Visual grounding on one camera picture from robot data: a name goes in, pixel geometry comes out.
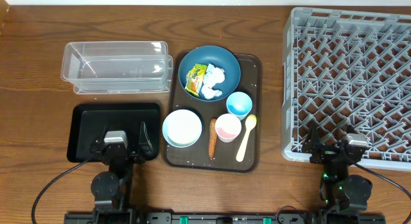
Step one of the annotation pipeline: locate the pink plastic cup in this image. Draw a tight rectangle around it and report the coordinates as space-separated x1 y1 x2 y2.
215 114 242 142

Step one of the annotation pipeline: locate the light blue plastic cup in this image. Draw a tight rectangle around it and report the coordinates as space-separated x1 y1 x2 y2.
226 92 252 120

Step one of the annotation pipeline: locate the yellow green snack wrapper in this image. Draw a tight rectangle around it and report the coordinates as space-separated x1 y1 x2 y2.
184 64 207 97

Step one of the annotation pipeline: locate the white tissue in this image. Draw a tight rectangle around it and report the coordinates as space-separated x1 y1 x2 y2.
201 64 225 100

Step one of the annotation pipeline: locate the dark blue plate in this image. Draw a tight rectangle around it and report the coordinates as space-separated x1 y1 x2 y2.
178 46 241 101

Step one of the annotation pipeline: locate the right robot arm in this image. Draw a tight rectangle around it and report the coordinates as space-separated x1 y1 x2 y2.
302 122 372 214

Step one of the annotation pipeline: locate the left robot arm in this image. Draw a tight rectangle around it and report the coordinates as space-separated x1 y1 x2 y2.
90 121 154 223

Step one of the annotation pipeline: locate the black waste bin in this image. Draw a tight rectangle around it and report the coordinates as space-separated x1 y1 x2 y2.
67 103 161 163

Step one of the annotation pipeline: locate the grey dishwasher rack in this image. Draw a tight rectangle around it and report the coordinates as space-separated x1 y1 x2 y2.
281 7 410 171

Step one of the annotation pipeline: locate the clear plastic waste bin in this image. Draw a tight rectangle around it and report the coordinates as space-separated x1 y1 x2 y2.
61 41 173 94

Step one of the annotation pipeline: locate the light blue bowl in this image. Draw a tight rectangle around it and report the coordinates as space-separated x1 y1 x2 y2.
162 109 202 148

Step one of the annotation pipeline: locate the pale yellow plastic spoon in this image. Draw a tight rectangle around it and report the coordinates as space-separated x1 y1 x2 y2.
236 114 257 162

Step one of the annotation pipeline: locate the orange carrot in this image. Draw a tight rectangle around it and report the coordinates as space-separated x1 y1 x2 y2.
208 118 218 160

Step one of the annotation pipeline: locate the dark brown serving tray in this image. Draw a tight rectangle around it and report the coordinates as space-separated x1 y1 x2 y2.
162 54 262 173

